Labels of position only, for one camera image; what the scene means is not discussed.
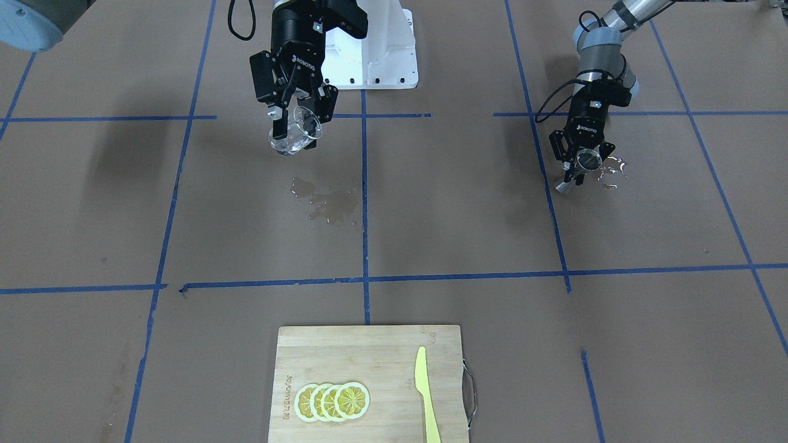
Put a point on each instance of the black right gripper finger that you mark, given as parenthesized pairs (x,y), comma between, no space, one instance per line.
(321,101)
(274,80)

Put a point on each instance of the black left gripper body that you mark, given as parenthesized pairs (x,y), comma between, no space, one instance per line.
(583,127)

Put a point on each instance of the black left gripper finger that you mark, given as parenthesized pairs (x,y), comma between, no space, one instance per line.
(564,150)
(604,150)

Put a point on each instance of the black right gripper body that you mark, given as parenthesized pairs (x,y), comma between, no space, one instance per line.
(288,34)

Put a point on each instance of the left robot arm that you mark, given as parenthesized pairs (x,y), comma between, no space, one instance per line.
(598,40)

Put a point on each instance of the wooden cutting board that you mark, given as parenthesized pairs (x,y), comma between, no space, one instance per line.
(382,358)

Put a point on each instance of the yellow plastic knife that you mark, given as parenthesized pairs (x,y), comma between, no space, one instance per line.
(432,433)

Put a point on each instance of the lemon slice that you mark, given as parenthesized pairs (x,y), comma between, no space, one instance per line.
(329,404)
(303,403)
(316,402)

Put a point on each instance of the lemon slice nearest knife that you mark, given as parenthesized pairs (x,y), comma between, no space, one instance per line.
(352,400)

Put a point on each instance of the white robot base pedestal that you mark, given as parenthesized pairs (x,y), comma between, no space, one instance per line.
(385,59)

